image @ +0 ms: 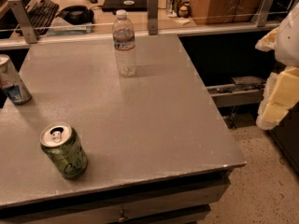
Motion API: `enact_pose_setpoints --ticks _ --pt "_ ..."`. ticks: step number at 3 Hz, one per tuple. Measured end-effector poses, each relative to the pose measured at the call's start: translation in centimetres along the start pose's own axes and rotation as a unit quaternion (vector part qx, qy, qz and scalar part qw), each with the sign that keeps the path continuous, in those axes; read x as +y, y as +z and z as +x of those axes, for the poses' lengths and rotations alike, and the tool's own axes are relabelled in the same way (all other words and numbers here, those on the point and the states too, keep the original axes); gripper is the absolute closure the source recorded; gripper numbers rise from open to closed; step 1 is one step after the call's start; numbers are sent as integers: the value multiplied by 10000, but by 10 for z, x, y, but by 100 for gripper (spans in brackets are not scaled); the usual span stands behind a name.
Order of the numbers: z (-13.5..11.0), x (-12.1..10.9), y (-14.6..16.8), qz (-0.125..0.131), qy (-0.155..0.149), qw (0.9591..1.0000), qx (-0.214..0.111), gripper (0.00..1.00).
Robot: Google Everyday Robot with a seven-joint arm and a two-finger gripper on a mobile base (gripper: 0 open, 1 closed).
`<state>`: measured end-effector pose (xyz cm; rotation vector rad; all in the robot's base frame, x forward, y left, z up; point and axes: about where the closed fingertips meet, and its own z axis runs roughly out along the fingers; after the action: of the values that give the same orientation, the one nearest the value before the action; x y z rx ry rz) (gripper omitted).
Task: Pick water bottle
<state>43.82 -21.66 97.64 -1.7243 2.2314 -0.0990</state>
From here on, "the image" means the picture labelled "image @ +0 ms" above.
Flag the green soda can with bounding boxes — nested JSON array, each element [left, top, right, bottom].
[[40, 122, 88, 179]]

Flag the black keyboard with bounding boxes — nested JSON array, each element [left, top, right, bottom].
[[26, 0, 59, 35]]

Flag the clear plastic water bottle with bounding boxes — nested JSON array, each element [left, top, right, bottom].
[[112, 9, 136, 77]]

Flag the silver blue tall can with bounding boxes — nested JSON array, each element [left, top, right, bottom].
[[0, 54, 32, 105]]

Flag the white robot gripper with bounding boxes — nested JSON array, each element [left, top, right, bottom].
[[255, 3, 299, 130]]

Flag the black laptop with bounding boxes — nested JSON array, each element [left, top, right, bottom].
[[102, 0, 147, 12]]

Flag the wooden cabinet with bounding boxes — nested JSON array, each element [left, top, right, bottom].
[[190, 0, 262, 25]]

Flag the glass jar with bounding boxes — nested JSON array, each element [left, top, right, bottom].
[[166, 0, 181, 17]]

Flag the desk drawer with handle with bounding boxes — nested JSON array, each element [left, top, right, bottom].
[[1, 175, 230, 224]]

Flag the small round brown object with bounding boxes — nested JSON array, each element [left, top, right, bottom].
[[178, 6, 190, 18]]

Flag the middle metal partition bracket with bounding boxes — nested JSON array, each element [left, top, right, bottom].
[[147, 0, 158, 35]]

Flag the left metal partition bracket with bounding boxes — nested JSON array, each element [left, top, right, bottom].
[[8, 0, 38, 44]]

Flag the metal partition bracket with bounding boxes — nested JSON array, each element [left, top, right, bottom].
[[254, 0, 274, 27], [147, 0, 158, 35], [8, 0, 38, 44]]

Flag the black headphones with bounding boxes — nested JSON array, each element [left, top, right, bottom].
[[58, 6, 94, 25]]

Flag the right metal partition bracket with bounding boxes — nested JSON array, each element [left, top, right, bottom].
[[254, 0, 274, 27]]

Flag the glass partition panel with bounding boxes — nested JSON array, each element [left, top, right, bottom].
[[0, 0, 299, 42]]

